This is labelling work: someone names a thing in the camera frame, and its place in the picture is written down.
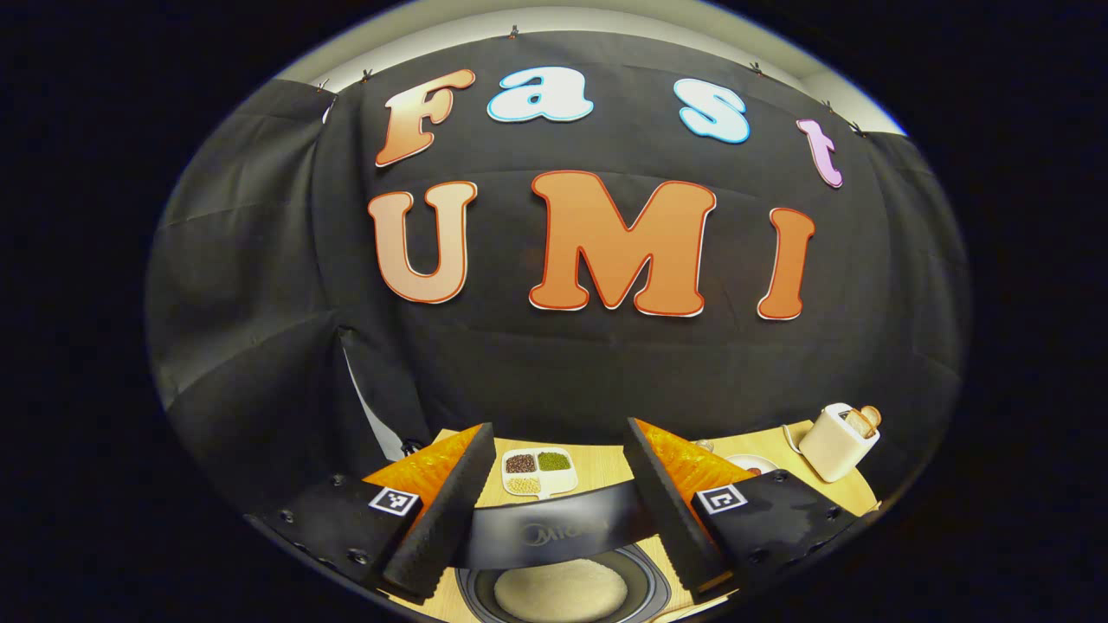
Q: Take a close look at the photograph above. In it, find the cream white toaster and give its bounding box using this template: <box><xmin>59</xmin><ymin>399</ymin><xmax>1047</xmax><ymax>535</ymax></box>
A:
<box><xmin>798</xmin><ymin>402</ymin><xmax>880</xmax><ymax>484</ymax></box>

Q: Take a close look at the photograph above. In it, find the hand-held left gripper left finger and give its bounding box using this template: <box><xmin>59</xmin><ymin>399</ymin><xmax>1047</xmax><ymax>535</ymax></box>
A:
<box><xmin>245</xmin><ymin>422</ymin><xmax>497</xmax><ymax>602</ymax></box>

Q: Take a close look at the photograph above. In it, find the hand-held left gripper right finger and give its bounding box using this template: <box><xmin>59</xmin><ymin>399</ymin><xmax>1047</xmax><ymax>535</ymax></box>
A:
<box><xmin>623</xmin><ymin>418</ymin><xmax>866</xmax><ymax>598</ymax></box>

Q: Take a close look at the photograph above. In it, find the dark grey rice cooker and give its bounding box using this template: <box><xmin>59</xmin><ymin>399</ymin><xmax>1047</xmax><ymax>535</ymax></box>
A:
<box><xmin>456</xmin><ymin>480</ymin><xmax>672</xmax><ymax>623</ymax></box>

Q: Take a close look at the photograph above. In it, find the white rice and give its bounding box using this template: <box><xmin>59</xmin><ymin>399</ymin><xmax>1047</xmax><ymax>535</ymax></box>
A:
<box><xmin>493</xmin><ymin>558</ymin><xmax>629</xmax><ymax>623</ymax></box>

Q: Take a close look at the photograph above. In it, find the white divided dish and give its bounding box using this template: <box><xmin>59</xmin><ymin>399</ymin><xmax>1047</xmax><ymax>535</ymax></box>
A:
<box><xmin>501</xmin><ymin>447</ymin><xmax>579</xmax><ymax>500</ymax></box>

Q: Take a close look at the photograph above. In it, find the black backdrop cloth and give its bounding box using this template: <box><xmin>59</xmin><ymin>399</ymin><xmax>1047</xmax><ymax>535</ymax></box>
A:
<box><xmin>143</xmin><ymin>30</ymin><xmax>970</xmax><ymax>520</ymax></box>

